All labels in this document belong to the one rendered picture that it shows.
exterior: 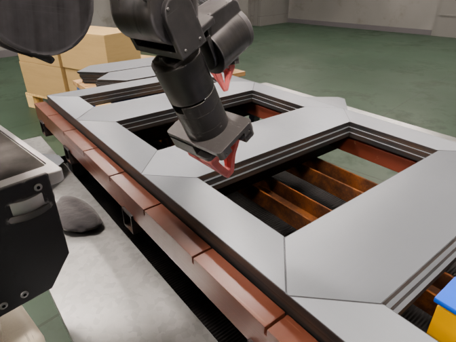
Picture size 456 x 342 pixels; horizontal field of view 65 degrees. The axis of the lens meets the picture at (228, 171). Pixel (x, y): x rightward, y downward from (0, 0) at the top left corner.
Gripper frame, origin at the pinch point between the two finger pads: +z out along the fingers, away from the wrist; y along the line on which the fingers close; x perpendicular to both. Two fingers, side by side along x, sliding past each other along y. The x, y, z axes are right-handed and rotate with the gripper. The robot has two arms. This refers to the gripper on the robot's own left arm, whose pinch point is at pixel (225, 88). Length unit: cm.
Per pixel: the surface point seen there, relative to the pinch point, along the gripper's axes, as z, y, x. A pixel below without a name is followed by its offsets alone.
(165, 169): 12.5, -16.5, 32.9
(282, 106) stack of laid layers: 11.3, 2.9, -26.2
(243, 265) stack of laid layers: 22, -49, 39
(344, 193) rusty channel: 33.1, -30.5, -13.2
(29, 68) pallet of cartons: -26, 332, -7
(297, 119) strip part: 12.9, -13.5, -15.5
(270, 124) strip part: 12.2, -11.2, -6.1
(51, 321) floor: 82, 59, 63
